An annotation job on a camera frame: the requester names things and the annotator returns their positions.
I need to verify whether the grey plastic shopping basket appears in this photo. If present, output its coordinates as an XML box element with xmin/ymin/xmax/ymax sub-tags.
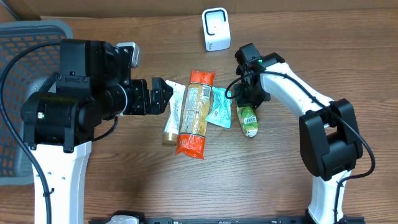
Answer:
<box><xmin>1</xmin><ymin>20</ymin><xmax>73</xmax><ymax>185</ymax></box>

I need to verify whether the white printed packet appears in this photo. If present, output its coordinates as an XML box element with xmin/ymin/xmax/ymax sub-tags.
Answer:
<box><xmin>163</xmin><ymin>80</ymin><xmax>186</xmax><ymax>145</ymax></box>

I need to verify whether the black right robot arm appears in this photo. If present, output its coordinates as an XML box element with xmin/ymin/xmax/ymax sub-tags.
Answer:
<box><xmin>230</xmin><ymin>43</ymin><xmax>376</xmax><ymax>223</ymax></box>

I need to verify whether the white barcode scanner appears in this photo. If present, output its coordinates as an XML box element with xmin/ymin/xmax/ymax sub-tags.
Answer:
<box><xmin>201</xmin><ymin>7</ymin><xmax>231</xmax><ymax>52</ymax></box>

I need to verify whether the teal snack packet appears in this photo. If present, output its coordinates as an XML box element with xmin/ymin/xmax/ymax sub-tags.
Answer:
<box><xmin>205</xmin><ymin>87</ymin><xmax>233</xmax><ymax>129</ymax></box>

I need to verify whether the green snack packet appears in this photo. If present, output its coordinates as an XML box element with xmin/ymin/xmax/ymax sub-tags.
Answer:
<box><xmin>237</xmin><ymin>106</ymin><xmax>258</xmax><ymax>138</ymax></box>

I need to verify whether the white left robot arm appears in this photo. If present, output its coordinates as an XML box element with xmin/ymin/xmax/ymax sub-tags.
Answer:
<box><xmin>21</xmin><ymin>39</ymin><xmax>173</xmax><ymax>223</ymax></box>

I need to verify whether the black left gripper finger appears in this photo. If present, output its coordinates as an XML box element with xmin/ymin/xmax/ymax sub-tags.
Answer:
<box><xmin>150</xmin><ymin>93</ymin><xmax>170</xmax><ymax>114</ymax></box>
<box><xmin>150</xmin><ymin>77</ymin><xmax>174</xmax><ymax>98</ymax></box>

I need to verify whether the orange spaghetti packet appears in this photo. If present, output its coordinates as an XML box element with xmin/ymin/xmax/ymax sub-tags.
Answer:
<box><xmin>176</xmin><ymin>70</ymin><xmax>216</xmax><ymax>159</ymax></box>

